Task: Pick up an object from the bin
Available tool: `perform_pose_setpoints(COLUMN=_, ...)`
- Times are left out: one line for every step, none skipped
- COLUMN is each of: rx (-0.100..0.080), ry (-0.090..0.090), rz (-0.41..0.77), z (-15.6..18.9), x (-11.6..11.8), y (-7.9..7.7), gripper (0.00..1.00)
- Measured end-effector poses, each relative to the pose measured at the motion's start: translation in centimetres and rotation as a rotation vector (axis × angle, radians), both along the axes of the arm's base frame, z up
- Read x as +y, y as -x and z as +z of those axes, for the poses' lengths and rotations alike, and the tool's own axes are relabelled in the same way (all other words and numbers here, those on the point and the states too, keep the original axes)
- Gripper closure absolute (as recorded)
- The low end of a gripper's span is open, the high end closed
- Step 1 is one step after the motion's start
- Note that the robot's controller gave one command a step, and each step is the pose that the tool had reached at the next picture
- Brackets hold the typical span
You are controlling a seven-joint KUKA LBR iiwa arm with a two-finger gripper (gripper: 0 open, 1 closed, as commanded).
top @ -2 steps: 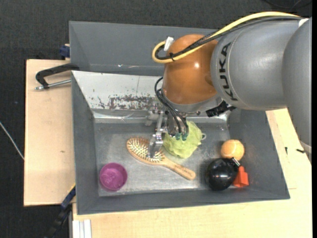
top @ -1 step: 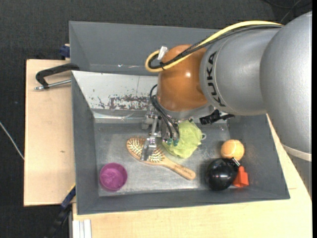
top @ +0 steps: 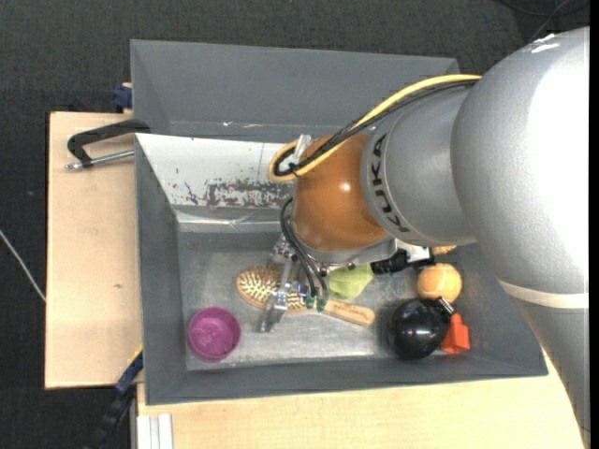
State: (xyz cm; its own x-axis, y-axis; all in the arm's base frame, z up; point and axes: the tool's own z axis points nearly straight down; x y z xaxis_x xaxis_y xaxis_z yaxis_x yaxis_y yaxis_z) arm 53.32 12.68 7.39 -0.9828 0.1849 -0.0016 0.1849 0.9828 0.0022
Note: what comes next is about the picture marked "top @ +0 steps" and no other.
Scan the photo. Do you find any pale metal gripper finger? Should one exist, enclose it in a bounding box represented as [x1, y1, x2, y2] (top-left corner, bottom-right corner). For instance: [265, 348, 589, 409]
[258, 297, 278, 334]
[269, 298, 289, 330]

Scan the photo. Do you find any wooden hairbrush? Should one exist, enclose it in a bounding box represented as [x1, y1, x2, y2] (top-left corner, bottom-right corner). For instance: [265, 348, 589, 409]
[235, 265, 377, 328]

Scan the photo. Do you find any purple plastic cup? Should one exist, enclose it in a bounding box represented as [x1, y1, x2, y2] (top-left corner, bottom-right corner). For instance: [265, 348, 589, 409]
[187, 306, 242, 362]

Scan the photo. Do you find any green soft toy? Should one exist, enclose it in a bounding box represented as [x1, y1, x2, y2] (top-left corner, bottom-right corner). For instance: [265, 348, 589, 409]
[327, 263, 376, 301]

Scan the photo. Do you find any black round bottle orange cap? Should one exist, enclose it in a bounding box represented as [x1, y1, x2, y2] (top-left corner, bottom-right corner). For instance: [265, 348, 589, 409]
[387, 297, 472, 361]

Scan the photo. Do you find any orange tennis ball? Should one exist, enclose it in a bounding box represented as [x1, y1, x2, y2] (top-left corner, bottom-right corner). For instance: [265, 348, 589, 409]
[416, 262, 464, 305]

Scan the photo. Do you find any pale wood flat board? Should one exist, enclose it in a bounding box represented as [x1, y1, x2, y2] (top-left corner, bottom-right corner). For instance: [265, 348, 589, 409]
[44, 109, 144, 390]

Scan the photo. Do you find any grey metal bin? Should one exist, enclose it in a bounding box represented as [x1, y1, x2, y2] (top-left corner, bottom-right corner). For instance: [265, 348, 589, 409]
[129, 38, 549, 406]

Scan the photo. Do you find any black cylinder on white bracket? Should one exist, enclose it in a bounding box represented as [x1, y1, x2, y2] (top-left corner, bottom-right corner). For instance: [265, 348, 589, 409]
[369, 244, 434, 275]

